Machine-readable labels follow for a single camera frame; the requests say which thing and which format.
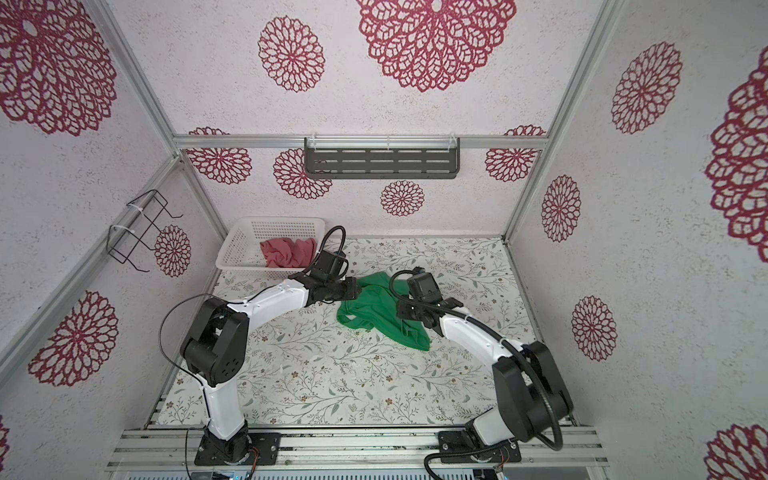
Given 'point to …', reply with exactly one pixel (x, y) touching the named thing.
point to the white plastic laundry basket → (240, 255)
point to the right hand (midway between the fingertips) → (401, 301)
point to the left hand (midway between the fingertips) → (356, 293)
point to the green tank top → (375, 307)
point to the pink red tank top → (286, 252)
